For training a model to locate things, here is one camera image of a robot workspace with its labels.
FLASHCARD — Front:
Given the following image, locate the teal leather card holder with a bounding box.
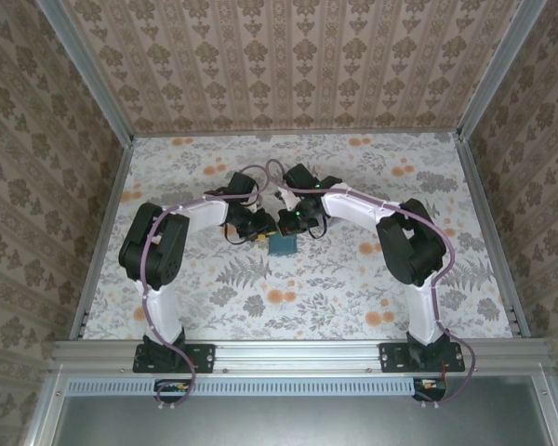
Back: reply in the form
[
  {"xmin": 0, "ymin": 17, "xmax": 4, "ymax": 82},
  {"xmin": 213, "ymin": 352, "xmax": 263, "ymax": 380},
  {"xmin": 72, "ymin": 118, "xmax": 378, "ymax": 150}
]
[{"xmin": 266, "ymin": 233, "xmax": 300, "ymax": 257}]

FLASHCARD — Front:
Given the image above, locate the floral printed table cover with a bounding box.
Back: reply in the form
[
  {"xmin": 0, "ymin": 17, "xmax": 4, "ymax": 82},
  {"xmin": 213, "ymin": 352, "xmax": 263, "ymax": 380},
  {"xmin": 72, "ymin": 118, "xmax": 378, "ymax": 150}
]
[{"xmin": 81, "ymin": 134, "xmax": 515, "ymax": 342}]

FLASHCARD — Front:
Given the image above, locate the wide aluminium front beam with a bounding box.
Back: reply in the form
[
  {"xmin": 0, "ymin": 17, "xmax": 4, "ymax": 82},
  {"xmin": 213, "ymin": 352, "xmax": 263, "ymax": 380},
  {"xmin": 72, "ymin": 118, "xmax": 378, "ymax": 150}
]
[{"xmin": 50, "ymin": 337, "xmax": 553, "ymax": 375}]

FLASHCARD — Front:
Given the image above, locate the small black connector board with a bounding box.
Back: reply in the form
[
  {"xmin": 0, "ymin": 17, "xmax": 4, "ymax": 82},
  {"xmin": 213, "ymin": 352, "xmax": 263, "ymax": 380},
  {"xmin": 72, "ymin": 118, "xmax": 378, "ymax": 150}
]
[
  {"xmin": 411, "ymin": 376, "xmax": 448, "ymax": 403},
  {"xmin": 153, "ymin": 377, "xmax": 193, "ymax": 404}
]

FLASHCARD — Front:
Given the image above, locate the grey metal sheet panel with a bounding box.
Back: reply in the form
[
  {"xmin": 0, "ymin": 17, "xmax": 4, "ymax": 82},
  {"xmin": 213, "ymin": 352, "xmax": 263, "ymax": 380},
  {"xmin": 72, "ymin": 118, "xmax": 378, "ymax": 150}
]
[{"xmin": 58, "ymin": 375, "xmax": 545, "ymax": 446}]

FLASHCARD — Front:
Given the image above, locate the thin black camera cable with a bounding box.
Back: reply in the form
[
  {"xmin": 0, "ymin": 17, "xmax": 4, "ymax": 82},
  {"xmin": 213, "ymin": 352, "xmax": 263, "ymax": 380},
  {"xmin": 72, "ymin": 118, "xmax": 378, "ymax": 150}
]
[
  {"xmin": 306, "ymin": 216, "xmax": 329, "ymax": 241},
  {"xmin": 222, "ymin": 224, "xmax": 253, "ymax": 246}
]

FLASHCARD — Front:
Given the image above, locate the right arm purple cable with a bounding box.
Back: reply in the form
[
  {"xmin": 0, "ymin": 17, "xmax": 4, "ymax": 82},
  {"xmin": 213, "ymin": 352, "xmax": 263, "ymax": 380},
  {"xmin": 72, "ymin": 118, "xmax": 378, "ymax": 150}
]
[{"xmin": 264, "ymin": 158, "xmax": 475, "ymax": 411}]

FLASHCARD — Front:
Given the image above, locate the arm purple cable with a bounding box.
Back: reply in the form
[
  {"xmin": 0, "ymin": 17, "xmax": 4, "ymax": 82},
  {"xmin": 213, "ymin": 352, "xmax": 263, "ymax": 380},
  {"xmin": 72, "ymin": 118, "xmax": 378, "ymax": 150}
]
[
  {"xmin": 264, "ymin": 158, "xmax": 475, "ymax": 411},
  {"xmin": 141, "ymin": 165, "xmax": 269, "ymax": 413}
]

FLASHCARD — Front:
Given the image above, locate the aluminium back rail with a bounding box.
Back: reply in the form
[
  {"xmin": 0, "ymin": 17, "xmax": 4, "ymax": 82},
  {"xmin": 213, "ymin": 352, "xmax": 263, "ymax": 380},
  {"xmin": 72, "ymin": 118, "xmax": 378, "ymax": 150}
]
[{"xmin": 132, "ymin": 131, "xmax": 459, "ymax": 139}]

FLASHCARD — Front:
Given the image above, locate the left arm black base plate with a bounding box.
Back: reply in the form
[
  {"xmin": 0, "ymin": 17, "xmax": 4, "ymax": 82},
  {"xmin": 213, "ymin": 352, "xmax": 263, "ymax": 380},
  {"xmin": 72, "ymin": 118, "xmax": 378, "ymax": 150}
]
[{"xmin": 132, "ymin": 342, "xmax": 216, "ymax": 374}]

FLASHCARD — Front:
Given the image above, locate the aluminium side rail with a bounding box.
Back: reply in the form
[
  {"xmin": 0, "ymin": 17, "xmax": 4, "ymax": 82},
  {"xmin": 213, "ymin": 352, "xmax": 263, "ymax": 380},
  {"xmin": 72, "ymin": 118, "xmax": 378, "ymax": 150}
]
[
  {"xmin": 69, "ymin": 137, "xmax": 136, "ymax": 343},
  {"xmin": 454, "ymin": 134, "xmax": 529, "ymax": 340}
]

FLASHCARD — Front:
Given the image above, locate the grey slotted cable duct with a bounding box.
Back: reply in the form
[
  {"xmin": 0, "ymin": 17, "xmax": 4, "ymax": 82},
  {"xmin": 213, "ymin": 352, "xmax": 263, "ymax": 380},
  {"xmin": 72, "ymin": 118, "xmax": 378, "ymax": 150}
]
[{"xmin": 67, "ymin": 376, "xmax": 418, "ymax": 397}]

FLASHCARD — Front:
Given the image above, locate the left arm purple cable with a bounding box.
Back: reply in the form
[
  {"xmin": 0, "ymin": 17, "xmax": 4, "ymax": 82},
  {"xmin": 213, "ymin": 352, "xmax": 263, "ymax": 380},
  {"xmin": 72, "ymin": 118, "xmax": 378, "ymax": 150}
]
[{"xmin": 141, "ymin": 165, "xmax": 269, "ymax": 413}]

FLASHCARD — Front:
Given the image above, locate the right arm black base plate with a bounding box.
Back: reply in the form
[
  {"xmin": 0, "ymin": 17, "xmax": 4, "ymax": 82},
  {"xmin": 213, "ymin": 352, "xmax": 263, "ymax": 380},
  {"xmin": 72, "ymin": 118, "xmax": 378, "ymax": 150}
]
[{"xmin": 379, "ymin": 342, "xmax": 465, "ymax": 374}]

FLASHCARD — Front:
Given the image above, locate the aluminium corner post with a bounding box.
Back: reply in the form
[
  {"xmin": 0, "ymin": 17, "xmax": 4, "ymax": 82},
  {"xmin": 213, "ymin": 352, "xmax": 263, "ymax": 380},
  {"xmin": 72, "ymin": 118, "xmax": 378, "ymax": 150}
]
[
  {"xmin": 35, "ymin": 0, "xmax": 137, "ymax": 146},
  {"xmin": 454, "ymin": 0, "xmax": 549, "ymax": 140}
]

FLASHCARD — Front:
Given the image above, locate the aluminium lower frame bar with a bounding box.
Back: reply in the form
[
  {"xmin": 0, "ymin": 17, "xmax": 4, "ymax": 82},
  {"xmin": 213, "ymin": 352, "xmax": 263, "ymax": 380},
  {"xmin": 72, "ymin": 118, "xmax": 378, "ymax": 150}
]
[
  {"xmin": 20, "ymin": 366, "xmax": 71, "ymax": 446},
  {"xmin": 532, "ymin": 369, "xmax": 558, "ymax": 446}
]

